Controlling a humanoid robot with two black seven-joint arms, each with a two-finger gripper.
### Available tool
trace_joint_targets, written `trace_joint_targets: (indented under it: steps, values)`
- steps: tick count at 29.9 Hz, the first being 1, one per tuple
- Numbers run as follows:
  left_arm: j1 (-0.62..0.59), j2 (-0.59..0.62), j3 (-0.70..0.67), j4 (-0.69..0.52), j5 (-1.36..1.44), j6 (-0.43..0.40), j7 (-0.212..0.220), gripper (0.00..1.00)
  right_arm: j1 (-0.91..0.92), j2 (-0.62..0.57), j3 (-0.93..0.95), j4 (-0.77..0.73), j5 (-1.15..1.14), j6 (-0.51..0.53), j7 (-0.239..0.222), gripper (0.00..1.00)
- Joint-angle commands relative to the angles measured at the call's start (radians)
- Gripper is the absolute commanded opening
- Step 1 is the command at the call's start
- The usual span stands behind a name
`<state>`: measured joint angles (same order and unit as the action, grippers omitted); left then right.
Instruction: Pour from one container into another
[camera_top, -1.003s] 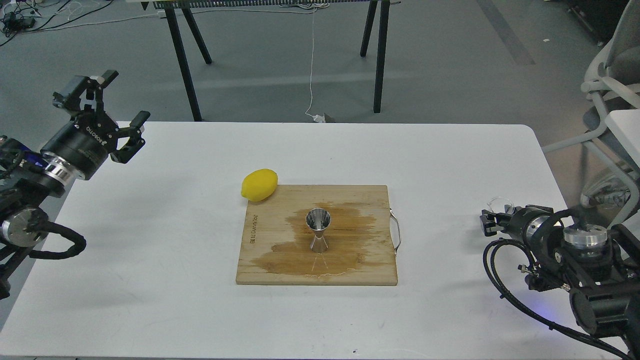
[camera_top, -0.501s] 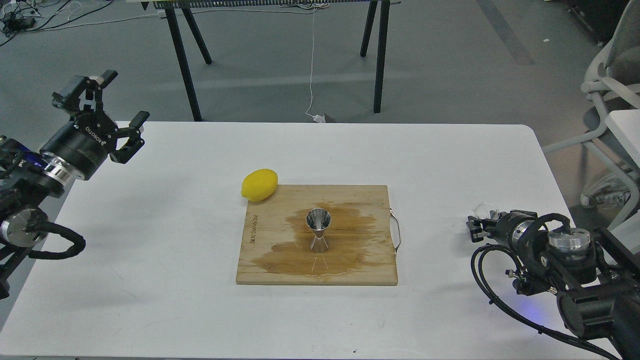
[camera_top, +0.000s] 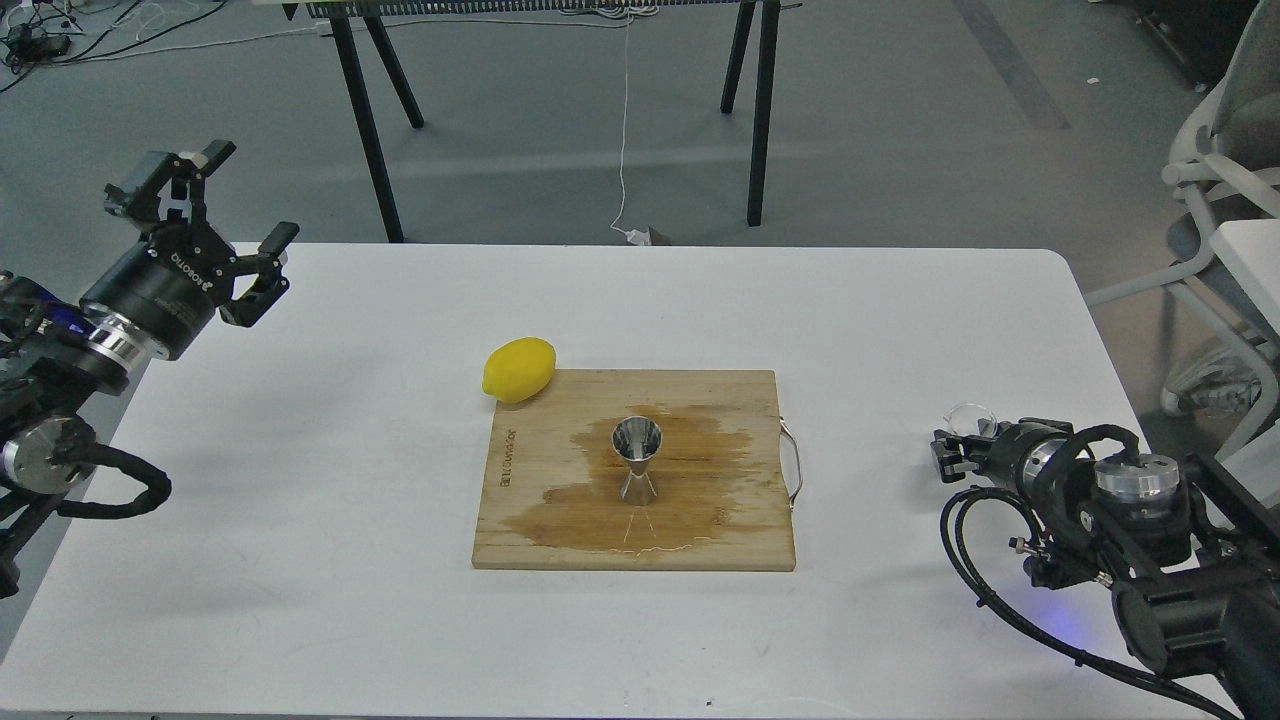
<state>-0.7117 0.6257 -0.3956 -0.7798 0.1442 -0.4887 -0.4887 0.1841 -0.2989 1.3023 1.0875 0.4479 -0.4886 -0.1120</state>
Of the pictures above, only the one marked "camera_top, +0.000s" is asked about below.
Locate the white office chair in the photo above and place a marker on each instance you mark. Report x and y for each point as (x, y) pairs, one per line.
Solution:
(1223, 166)

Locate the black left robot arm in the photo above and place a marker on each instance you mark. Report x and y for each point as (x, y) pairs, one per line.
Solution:
(55, 358)

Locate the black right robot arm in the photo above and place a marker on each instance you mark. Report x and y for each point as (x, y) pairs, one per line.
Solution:
(1188, 555)

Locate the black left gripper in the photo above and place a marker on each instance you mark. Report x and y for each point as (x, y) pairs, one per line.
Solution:
(172, 281)

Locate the wooden cutting board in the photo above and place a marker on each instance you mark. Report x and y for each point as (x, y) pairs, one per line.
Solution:
(551, 498)

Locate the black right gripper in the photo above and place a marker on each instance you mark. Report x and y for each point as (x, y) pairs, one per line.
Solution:
(1013, 458)

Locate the steel jigger measuring cup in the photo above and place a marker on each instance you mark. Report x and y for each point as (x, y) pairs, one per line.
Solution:
(637, 440)

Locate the yellow lemon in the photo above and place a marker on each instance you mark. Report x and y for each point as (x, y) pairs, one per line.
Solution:
(519, 370)

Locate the small clear glass cup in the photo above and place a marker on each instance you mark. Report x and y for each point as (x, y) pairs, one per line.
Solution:
(970, 419)

